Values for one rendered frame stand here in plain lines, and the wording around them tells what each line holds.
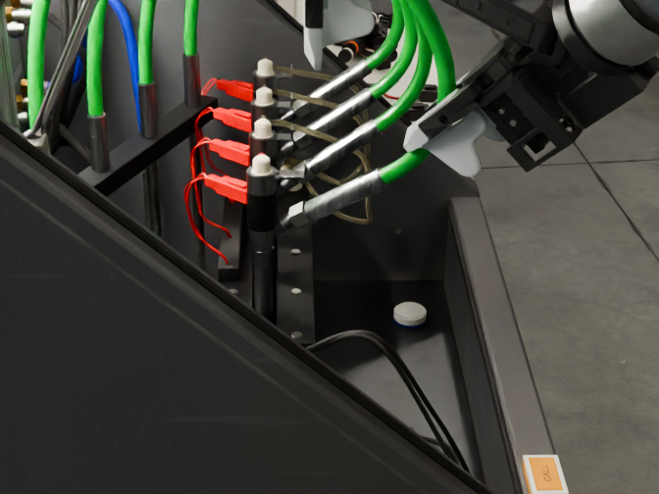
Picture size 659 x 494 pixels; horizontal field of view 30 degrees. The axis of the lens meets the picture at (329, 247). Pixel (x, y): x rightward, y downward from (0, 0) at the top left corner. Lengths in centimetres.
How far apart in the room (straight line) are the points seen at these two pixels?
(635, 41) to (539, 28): 7
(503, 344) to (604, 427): 150
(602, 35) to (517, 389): 47
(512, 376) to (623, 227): 233
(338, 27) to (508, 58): 24
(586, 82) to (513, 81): 5
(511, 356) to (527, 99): 42
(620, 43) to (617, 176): 299
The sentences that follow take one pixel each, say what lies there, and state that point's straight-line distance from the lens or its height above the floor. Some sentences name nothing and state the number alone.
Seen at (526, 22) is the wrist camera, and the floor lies 136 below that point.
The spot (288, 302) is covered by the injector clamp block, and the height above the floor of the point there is 98.
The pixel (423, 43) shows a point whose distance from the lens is 117.
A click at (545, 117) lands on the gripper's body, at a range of 86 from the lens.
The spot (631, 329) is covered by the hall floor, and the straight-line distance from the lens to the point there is 306.
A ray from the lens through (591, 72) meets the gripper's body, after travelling 86.
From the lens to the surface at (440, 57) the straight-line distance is 94.
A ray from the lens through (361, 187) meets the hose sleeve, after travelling 100.
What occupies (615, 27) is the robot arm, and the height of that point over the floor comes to 138.
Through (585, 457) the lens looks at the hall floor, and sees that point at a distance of 264.
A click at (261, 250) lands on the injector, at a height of 106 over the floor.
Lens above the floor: 164
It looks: 30 degrees down
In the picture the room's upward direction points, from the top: 1 degrees clockwise
